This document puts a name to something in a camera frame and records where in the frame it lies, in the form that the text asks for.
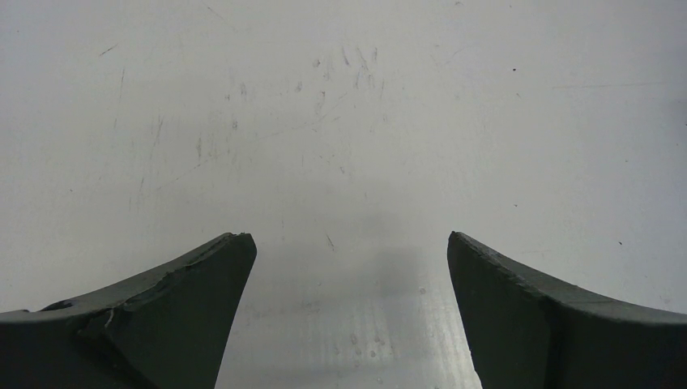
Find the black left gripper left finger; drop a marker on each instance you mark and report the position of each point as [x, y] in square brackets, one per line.
[166, 327]

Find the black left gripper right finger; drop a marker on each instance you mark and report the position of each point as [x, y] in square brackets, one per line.
[527, 329]

